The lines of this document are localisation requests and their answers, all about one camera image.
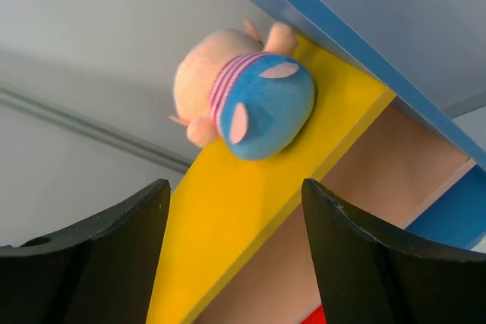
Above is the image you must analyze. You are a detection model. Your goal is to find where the blue yellow toy shelf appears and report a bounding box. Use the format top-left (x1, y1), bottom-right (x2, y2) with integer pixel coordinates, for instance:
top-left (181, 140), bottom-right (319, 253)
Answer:
top-left (147, 0), bottom-right (485, 323)

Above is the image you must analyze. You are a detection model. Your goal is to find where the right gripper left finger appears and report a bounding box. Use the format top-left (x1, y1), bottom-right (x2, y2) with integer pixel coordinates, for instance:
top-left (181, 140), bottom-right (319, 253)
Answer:
top-left (1, 180), bottom-right (170, 323)

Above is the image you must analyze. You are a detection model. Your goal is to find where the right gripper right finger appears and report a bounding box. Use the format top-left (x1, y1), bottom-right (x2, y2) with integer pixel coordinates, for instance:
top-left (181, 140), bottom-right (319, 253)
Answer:
top-left (301, 179), bottom-right (485, 323)

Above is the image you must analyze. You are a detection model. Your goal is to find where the red crab plush toy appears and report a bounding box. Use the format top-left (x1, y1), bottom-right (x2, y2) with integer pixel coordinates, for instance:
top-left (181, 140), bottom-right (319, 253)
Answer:
top-left (296, 304), bottom-right (327, 324)

